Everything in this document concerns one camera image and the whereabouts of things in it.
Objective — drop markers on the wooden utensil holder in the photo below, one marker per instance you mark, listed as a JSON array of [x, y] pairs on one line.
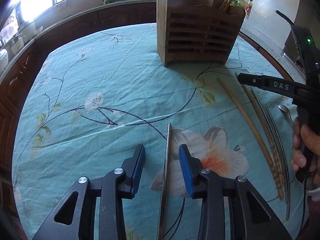
[[195, 42]]

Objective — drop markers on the kitchen window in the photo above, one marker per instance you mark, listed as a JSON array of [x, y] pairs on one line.
[[37, 2]]

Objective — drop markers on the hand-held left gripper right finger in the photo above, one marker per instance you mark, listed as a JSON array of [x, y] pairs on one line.
[[186, 172]]

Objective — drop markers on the red label bottle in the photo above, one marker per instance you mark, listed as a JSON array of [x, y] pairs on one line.
[[249, 7]]

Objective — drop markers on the steel spoon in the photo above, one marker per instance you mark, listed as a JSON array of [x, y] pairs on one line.
[[283, 108]]

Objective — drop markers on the white pink rice cooker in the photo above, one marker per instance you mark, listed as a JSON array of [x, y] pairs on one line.
[[3, 60]]

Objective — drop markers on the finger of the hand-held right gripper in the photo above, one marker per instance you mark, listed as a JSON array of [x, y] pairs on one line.
[[265, 83]]

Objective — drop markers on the green bottle yellow cap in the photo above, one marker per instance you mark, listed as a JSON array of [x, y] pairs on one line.
[[235, 2]]

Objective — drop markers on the person's right hand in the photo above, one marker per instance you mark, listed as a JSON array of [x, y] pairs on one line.
[[298, 142]]

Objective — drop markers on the steel chopstick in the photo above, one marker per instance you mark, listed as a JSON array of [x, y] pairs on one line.
[[166, 167], [285, 180], [288, 205]]

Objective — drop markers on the large white pot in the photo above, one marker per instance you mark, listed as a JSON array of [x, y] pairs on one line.
[[27, 28]]

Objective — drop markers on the teal floral tablecloth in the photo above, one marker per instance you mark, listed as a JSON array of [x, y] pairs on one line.
[[100, 155]]

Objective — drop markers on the small white cooker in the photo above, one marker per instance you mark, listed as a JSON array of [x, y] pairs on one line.
[[17, 45]]

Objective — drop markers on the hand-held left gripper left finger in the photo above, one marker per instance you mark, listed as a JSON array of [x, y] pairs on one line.
[[137, 172]]

